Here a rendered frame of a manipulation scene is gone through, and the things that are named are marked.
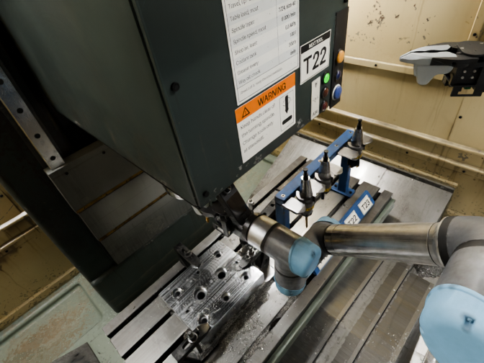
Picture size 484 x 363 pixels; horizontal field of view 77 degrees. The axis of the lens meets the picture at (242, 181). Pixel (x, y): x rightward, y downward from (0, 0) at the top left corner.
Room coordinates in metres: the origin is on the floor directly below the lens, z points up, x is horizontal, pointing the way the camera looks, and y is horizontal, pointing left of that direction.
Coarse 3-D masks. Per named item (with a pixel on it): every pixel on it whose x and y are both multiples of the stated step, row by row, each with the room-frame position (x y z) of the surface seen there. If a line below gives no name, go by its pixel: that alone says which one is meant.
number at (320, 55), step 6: (318, 48) 0.57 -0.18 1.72; (324, 48) 0.58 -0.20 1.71; (312, 54) 0.55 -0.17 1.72; (318, 54) 0.57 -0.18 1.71; (324, 54) 0.58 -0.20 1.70; (312, 60) 0.55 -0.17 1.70; (318, 60) 0.57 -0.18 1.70; (324, 60) 0.58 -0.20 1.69; (312, 66) 0.55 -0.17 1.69; (318, 66) 0.57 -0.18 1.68; (312, 72) 0.56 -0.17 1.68
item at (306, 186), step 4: (308, 176) 0.69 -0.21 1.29; (304, 180) 0.67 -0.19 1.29; (308, 180) 0.67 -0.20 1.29; (300, 184) 0.68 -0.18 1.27; (304, 184) 0.67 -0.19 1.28; (308, 184) 0.67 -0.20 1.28; (300, 188) 0.68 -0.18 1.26; (304, 188) 0.67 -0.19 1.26; (308, 188) 0.67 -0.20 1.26; (300, 192) 0.67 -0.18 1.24; (304, 192) 0.67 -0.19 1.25; (308, 192) 0.66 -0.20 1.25; (312, 192) 0.67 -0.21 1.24; (300, 196) 0.67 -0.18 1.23; (304, 196) 0.66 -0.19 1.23; (308, 196) 0.66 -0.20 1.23
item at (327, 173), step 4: (328, 160) 0.75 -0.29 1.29; (320, 164) 0.76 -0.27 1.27; (324, 164) 0.74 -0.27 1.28; (328, 164) 0.74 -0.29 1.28; (320, 168) 0.75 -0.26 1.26; (324, 168) 0.74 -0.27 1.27; (328, 168) 0.74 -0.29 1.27; (320, 172) 0.75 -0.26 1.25; (324, 172) 0.74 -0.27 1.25; (328, 172) 0.74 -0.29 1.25; (320, 176) 0.74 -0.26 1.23; (324, 176) 0.73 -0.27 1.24; (328, 176) 0.73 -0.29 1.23
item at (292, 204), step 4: (288, 200) 0.67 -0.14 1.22; (292, 200) 0.67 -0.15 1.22; (296, 200) 0.67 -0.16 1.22; (284, 204) 0.66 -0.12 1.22; (288, 204) 0.66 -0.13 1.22; (292, 204) 0.65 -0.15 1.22; (296, 204) 0.65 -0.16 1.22; (300, 204) 0.65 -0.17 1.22; (304, 204) 0.65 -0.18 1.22; (284, 208) 0.65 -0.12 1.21; (288, 208) 0.64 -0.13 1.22; (292, 208) 0.64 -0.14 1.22; (296, 208) 0.63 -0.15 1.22; (300, 208) 0.63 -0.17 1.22; (304, 208) 0.63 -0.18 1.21; (292, 212) 0.62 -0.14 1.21; (296, 212) 0.62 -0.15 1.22; (300, 212) 0.61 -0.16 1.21
